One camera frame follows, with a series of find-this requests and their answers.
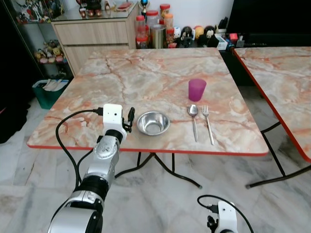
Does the curved black table leg frame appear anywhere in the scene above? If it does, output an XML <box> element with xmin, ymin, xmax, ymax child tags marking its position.
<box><xmin>115</xmin><ymin>151</ymin><xmax>203</xmax><ymax>189</ymax></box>

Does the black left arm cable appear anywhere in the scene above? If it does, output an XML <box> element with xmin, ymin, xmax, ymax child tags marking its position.
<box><xmin>54</xmin><ymin>108</ymin><xmax>105</xmax><ymax>191</ymax></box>

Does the wide red-lid clear jar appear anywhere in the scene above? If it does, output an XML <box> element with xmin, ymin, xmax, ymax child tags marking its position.
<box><xmin>145</xmin><ymin>10</ymin><xmax>161</xmax><ymax>29</ymax></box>

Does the yellow figurine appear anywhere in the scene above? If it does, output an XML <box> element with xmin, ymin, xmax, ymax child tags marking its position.
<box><xmin>194</xmin><ymin>25</ymin><xmax>205</xmax><ymax>40</ymax></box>

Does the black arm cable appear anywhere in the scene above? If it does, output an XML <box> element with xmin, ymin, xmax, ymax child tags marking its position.
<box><xmin>197</xmin><ymin>194</ymin><xmax>255</xmax><ymax>233</ymax></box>
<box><xmin>54</xmin><ymin>108</ymin><xmax>105</xmax><ymax>191</ymax></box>

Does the steel canister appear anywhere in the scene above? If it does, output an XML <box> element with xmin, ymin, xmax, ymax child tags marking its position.
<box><xmin>150</xmin><ymin>24</ymin><xmax>168</xmax><ymax>50</ymax></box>

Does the green storage bin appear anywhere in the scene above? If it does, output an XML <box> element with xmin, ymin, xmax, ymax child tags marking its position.
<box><xmin>32</xmin><ymin>79</ymin><xmax>70</xmax><ymax>110</ymax></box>

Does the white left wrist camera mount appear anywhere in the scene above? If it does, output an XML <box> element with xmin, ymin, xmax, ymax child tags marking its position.
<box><xmin>103</xmin><ymin>103</ymin><xmax>123</xmax><ymax>131</ymax></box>

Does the slim red-lid clear jar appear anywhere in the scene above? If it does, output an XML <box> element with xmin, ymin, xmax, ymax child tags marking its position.
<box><xmin>136</xmin><ymin>15</ymin><xmax>148</xmax><ymax>49</ymax></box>

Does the stainless steel bowl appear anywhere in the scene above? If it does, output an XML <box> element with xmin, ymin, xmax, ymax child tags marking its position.
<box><xmin>137</xmin><ymin>111</ymin><xmax>171</xmax><ymax>136</ymax></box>

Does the purple plastic cup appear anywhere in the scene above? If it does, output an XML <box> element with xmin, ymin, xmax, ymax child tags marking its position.
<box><xmin>188</xmin><ymin>78</ymin><xmax>207</xmax><ymax>102</ymax></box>

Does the steel spoon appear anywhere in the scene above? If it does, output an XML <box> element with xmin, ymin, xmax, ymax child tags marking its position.
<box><xmin>187</xmin><ymin>104</ymin><xmax>200</xmax><ymax>143</ymax></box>

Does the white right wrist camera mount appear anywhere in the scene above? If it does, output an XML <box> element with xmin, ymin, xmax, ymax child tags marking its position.
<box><xmin>217</xmin><ymin>200</ymin><xmax>239</xmax><ymax>233</ymax></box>

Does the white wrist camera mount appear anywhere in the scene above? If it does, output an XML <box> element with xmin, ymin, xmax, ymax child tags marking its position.
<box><xmin>217</xmin><ymin>200</ymin><xmax>239</xmax><ymax>233</ymax></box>
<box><xmin>103</xmin><ymin>103</ymin><xmax>123</xmax><ymax>131</ymax></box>

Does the light wooden drawer cabinet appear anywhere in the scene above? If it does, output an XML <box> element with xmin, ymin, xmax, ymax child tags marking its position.
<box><xmin>51</xmin><ymin>5</ymin><xmax>140</xmax><ymax>76</ymax></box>

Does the glass shelf with toys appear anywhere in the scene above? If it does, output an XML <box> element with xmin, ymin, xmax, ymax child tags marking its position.
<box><xmin>9</xmin><ymin>0</ymin><xmax>67</xmax><ymax>79</ymax></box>

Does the white and blue box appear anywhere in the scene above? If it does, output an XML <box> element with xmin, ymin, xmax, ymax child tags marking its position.
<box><xmin>215</xmin><ymin>36</ymin><xmax>229</xmax><ymax>51</ymax></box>

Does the steel fork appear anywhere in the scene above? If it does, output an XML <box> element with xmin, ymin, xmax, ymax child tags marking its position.
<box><xmin>201</xmin><ymin>104</ymin><xmax>215</xmax><ymax>146</ymax></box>

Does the black round figurine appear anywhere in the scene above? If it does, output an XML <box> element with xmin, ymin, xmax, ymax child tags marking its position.
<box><xmin>204</xmin><ymin>25</ymin><xmax>217</xmax><ymax>48</ymax></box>
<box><xmin>181</xmin><ymin>26</ymin><xmax>194</xmax><ymax>48</ymax></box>

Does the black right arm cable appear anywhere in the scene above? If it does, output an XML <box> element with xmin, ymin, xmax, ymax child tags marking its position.
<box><xmin>197</xmin><ymin>194</ymin><xmax>255</xmax><ymax>233</ymax></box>

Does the orange snack jar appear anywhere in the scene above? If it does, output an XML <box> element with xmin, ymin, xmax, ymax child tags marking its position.
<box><xmin>163</xmin><ymin>13</ymin><xmax>175</xmax><ymax>46</ymax></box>

